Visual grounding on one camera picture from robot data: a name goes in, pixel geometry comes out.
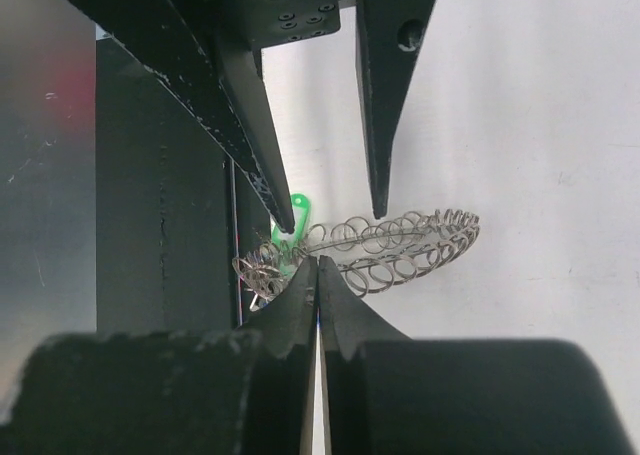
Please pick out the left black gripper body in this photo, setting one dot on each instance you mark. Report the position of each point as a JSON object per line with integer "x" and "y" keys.
{"x": 260, "y": 24}

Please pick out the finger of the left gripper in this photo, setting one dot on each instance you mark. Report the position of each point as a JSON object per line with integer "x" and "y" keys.
{"x": 389, "y": 36}
{"x": 217, "y": 84}

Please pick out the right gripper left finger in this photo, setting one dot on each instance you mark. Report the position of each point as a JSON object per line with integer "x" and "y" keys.
{"x": 246, "y": 391}

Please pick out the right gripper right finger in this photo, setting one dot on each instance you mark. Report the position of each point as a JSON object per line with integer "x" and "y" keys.
{"x": 387, "y": 393}

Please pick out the metal key organizer ring disc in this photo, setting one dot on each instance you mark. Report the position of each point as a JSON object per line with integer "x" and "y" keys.
{"x": 371, "y": 256}

